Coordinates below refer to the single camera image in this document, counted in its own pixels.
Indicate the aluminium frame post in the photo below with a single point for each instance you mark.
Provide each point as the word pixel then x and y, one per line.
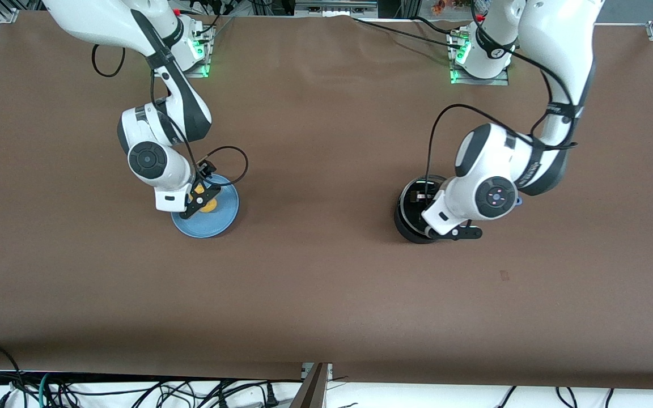
pixel 312 391

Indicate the black power plug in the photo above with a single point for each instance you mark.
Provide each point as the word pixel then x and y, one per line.
pixel 272 395

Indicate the brown table cover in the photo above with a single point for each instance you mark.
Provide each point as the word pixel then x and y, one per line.
pixel 326 294

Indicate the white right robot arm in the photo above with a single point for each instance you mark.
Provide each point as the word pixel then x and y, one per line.
pixel 162 116

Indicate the glass lid with blue knob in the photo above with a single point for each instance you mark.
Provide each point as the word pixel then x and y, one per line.
pixel 411 211

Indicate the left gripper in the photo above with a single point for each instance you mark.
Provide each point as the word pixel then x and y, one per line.
pixel 424 198

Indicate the silver aluminium rail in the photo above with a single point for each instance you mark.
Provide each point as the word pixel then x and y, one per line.
pixel 335 8

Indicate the blue round plate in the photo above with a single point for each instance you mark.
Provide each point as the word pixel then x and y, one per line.
pixel 213 225

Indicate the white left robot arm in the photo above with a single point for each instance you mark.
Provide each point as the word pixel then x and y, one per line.
pixel 559 45

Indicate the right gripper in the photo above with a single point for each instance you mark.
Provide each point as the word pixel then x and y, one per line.
pixel 201 177

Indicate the yellow potato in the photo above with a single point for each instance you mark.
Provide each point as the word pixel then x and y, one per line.
pixel 211 206

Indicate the small orange object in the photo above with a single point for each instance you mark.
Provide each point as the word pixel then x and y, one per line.
pixel 439 7

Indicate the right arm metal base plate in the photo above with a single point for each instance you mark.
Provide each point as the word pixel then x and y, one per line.
pixel 206 71

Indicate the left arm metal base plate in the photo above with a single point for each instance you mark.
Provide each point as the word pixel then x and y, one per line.
pixel 499 81

